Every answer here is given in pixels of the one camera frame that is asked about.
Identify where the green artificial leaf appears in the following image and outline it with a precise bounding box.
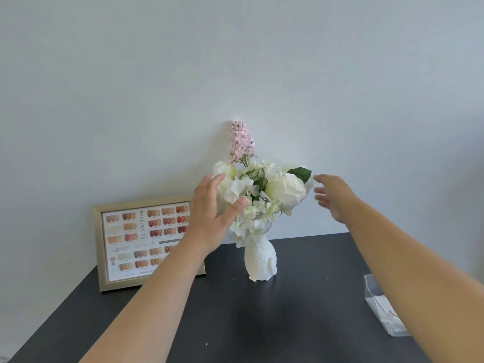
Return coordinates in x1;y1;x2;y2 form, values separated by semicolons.
287;167;312;184

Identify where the small white artificial rose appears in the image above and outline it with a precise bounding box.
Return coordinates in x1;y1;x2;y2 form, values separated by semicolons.
211;160;238;186

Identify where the person's right forearm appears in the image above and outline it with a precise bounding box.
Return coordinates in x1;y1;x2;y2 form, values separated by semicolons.
342;198;484;363

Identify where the person's left hand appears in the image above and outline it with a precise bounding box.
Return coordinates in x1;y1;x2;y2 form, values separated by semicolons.
181;173;249;257

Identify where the person's right hand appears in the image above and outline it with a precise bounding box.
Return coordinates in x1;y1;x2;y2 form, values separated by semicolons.
313;174;364;224

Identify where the person's left forearm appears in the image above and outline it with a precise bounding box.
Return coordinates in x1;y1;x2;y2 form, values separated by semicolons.
77;232;214;363

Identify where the gold framed nail colour chart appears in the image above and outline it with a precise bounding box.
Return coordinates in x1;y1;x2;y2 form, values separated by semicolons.
93;195;206;292

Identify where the clear plastic box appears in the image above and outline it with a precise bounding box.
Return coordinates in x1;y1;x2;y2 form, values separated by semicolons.
364;274;413;337

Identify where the large white artificial rose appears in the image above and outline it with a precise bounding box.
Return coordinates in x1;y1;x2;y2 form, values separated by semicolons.
265;171;314;218

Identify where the pink artificial flower sprig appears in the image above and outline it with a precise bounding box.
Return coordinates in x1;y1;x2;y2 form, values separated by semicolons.
228;119;255;167

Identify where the white artificial hydrangea cluster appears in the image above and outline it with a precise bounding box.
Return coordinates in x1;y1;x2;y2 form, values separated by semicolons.
223;160;284;249

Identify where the white textured ceramic vase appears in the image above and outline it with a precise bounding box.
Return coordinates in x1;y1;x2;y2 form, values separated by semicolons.
244;223;278;282

